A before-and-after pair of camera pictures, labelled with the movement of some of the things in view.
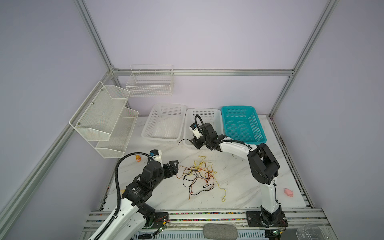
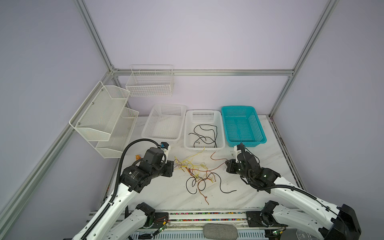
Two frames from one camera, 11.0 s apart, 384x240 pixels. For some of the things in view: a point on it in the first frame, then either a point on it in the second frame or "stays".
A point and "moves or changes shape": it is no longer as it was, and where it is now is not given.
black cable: (203, 186) to (194, 182)
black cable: (184, 139) moves or changes shape
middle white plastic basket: (212, 115) stays
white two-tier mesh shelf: (104, 119) stays
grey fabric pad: (218, 231) stays
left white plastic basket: (165, 123) stays
